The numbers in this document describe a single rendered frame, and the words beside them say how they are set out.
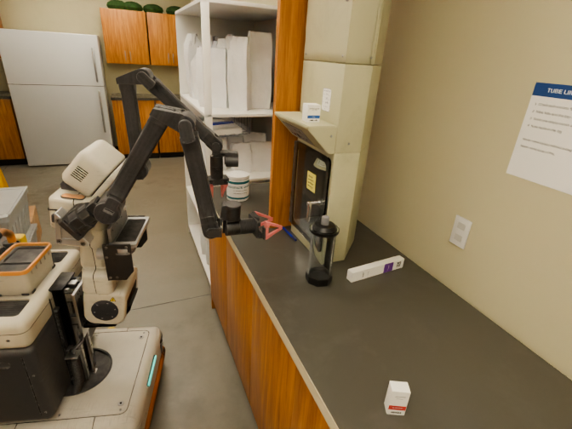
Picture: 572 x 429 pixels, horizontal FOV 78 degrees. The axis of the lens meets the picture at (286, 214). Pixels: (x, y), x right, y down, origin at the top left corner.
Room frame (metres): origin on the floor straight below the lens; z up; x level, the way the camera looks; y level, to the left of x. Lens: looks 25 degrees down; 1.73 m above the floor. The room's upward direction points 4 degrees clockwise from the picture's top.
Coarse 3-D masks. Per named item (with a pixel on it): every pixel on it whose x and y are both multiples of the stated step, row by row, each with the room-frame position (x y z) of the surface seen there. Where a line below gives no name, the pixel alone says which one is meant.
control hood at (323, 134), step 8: (280, 112) 1.47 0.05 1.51; (288, 112) 1.48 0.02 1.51; (296, 112) 1.49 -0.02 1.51; (280, 120) 1.50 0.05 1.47; (288, 120) 1.37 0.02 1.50; (296, 120) 1.31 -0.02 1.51; (320, 120) 1.34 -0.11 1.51; (304, 128) 1.24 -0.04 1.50; (312, 128) 1.21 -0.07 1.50; (320, 128) 1.22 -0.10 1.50; (328, 128) 1.24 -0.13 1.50; (336, 128) 1.25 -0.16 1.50; (296, 136) 1.48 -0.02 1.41; (312, 136) 1.23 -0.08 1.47; (320, 136) 1.22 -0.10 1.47; (328, 136) 1.24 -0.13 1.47; (320, 144) 1.23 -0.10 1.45; (328, 144) 1.24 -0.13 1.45; (328, 152) 1.24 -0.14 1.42
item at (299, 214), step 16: (304, 144) 1.46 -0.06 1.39; (304, 160) 1.44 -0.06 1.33; (320, 160) 1.32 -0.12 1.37; (304, 176) 1.43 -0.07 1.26; (320, 176) 1.30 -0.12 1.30; (304, 192) 1.42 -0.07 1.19; (320, 192) 1.29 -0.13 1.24; (304, 208) 1.41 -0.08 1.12; (320, 208) 1.28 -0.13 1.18; (304, 224) 1.39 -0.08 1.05
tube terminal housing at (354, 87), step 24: (312, 72) 1.46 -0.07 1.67; (336, 72) 1.30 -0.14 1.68; (360, 72) 1.28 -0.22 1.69; (312, 96) 1.44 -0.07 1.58; (336, 96) 1.28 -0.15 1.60; (360, 96) 1.28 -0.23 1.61; (336, 120) 1.26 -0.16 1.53; (360, 120) 1.29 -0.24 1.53; (336, 144) 1.25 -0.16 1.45; (360, 144) 1.30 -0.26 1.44; (336, 168) 1.26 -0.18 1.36; (360, 168) 1.36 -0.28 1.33; (336, 192) 1.26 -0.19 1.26; (360, 192) 1.46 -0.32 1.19; (336, 216) 1.27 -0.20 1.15; (336, 240) 1.28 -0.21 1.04
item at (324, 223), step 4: (324, 216) 1.14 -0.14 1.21; (328, 216) 1.14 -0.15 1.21; (320, 220) 1.17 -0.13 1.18; (324, 220) 1.13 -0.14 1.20; (328, 220) 1.13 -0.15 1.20; (312, 224) 1.15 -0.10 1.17; (316, 224) 1.14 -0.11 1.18; (320, 224) 1.14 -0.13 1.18; (324, 224) 1.13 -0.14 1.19; (328, 224) 1.13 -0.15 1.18; (332, 224) 1.14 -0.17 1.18; (312, 228) 1.13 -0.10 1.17; (316, 228) 1.11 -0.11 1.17; (320, 228) 1.11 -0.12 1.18; (324, 228) 1.11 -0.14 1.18; (328, 228) 1.11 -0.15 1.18; (332, 228) 1.11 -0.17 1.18; (336, 228) 1.13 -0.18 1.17; (324, 232) 1.10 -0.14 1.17; (328, 232) 1.10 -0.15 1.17; (332, 232) 1.10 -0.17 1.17
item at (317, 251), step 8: (320, 232) 1.10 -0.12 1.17; (336, 232) 1.11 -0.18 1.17; (312, 240) 1.12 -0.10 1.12; (320, 240) 1.10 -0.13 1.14; (328, 240) 1.10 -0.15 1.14; (312, 248) 1.11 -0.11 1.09; (320, 248) 1.10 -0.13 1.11; (328, 248) 1.10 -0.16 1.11; (312, 256) 1.11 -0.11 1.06; (320, 256) 1.10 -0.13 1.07; (328, 256) 1.10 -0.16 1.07; (312, 264) 1.11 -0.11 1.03; (320, 264) 1.10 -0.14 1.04; (328, 264) 1.10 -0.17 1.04; (312, 272) 1.11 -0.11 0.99; (320, 272) 1.10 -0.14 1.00; (328, 272) 1.11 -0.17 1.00
